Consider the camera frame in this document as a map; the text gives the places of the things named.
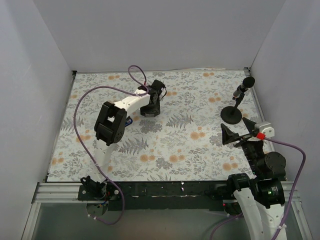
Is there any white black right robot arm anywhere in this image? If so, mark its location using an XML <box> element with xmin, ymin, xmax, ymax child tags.
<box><xmin>221</xmin><ymin>118</ymin><xmax>287</xmax><ymax>240</ymax></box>

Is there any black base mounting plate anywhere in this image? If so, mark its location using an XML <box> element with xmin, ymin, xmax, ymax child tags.
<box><xmin>77</xmin><ymin>178</ymin><xmax>241</xmax><ymax>215</ymax></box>

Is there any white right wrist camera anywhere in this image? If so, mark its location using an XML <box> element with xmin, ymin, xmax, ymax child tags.
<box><xmin>254</xmin><ymin>121</ymin><xmax>275</xmax><ymax>139</ymax></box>

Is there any blue black stapler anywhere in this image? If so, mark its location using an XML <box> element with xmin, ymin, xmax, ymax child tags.
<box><xmin>125</xmin><ymin>116</ymin><xmax>133</xmax><ymax>127</ymax></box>

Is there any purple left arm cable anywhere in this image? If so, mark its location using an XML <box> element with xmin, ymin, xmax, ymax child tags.
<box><xmin>74</xmin><ymin>64</ymin><xmax>151</xmax><ymax>225</ymax></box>

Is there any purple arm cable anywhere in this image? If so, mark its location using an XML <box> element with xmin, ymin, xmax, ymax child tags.
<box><xmin>209</xmin><ymin>136</ymin><xmax>307</xmax><ymax>240</ymax></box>
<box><xmin>74</xmin><ymin>64</ymin><xmax>151</xmax><ymax>225</ymax></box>

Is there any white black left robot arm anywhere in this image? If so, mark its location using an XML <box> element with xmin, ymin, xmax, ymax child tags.
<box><xmin>80</xmin><ymin>80</ymin><xmax>167</xmax><ymax>200</ymax></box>

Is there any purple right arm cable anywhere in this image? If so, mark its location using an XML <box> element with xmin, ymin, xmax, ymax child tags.
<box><xmin>209</xmin><ymin>136</ymin><xmax>307</xmax><ymax>240</ymax></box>

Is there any black microphone on stand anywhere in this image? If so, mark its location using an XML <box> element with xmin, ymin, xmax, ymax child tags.
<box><xmin>220</xmin><ymin>76</ymin><xmax>256</xmax><ymax>125</ymax></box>

